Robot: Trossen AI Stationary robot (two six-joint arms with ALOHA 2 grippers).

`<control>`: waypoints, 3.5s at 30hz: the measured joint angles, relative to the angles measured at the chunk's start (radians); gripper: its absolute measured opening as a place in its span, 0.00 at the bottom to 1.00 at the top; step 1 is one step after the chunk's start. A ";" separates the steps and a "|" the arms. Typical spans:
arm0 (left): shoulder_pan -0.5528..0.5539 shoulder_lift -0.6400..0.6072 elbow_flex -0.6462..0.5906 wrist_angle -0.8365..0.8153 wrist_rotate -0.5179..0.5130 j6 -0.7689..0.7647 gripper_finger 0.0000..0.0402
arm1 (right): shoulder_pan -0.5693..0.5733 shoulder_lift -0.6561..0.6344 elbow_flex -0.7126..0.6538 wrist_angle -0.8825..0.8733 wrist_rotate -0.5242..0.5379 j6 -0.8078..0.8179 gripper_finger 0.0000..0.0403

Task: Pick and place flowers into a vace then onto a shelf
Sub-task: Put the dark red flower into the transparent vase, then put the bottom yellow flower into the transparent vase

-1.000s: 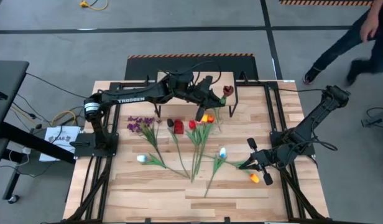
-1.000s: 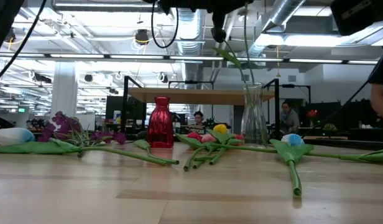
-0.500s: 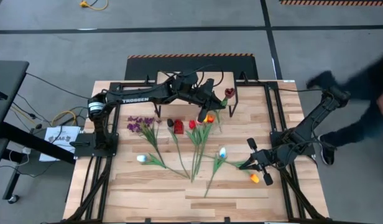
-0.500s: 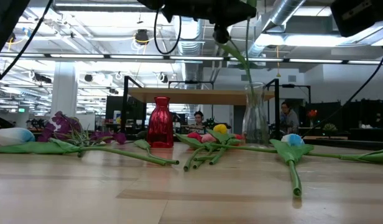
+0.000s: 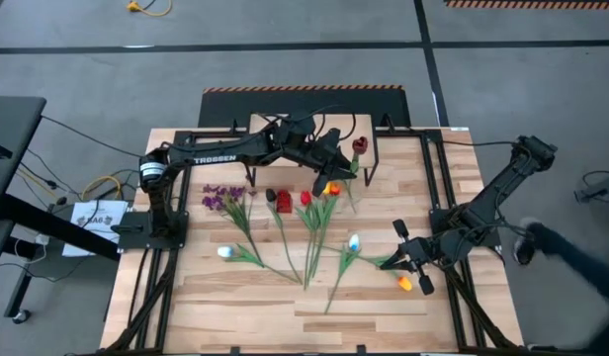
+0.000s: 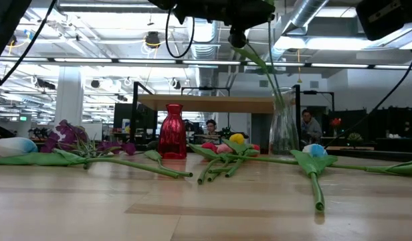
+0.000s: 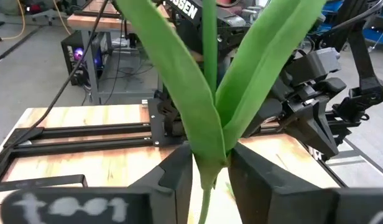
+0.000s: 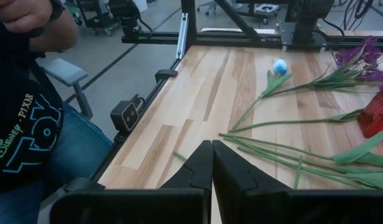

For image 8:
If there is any silver bracket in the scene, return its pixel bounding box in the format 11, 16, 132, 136
175, 12, 190, 60

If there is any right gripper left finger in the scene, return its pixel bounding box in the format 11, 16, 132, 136
50, 139, 215, 224

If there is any grey office chair armrest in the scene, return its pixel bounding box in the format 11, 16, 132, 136
37, 58, 105, 224

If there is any black table clamp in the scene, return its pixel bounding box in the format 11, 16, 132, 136
154, 68, 178, 83

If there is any black equipment cart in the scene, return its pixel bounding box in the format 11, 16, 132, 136
75, 0, 154, 43

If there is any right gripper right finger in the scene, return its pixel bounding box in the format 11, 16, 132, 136
212, 139, 383, 224

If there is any black table camera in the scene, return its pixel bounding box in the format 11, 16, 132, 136
109, 98, 145, 134

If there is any red tulip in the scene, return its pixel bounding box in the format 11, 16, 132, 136
218, 130, 383, 165

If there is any person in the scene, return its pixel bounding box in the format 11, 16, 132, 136
0, 0, 113, 224

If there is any yellow tulip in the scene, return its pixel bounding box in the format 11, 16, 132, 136
237, 146, 383, 190

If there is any purple flower bunch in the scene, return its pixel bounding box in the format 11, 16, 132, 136
283, 35, 383, 94

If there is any white and blue tulip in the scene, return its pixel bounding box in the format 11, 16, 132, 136
228, 58, 293, 132

